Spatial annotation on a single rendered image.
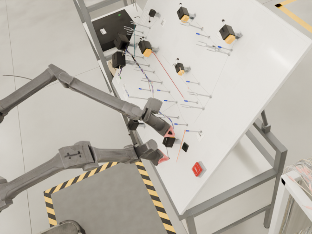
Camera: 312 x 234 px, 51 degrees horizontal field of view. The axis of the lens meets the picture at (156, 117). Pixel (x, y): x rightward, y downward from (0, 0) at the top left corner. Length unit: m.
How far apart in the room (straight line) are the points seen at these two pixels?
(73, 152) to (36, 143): 2.39
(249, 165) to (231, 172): 0.11
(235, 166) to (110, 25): 1.40
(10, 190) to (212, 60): 1.04
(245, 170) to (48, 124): 2.35
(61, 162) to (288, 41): 0.95
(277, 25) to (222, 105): 0.41
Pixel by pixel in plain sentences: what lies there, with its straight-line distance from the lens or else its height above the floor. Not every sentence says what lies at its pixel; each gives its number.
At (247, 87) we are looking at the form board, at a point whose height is 1.44.
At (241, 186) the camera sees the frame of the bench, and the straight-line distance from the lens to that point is 1.88.
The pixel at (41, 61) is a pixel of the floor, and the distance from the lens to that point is 4.61.
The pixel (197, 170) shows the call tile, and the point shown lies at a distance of 1.57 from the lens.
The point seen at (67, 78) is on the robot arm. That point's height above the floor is 1.49.
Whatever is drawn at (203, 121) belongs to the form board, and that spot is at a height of 1.22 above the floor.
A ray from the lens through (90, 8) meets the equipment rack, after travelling 2.20.
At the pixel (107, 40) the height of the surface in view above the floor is 1.12.
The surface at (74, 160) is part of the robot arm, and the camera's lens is 1.19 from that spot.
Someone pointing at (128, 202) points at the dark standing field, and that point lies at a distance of 2.83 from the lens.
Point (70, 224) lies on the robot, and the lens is 2.63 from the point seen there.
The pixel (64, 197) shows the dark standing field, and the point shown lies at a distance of 3.06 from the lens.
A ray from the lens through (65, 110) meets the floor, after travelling 3.73.
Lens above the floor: 2.45
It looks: 48 degrees down
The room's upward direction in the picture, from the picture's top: 15 degrees counter-clockwise
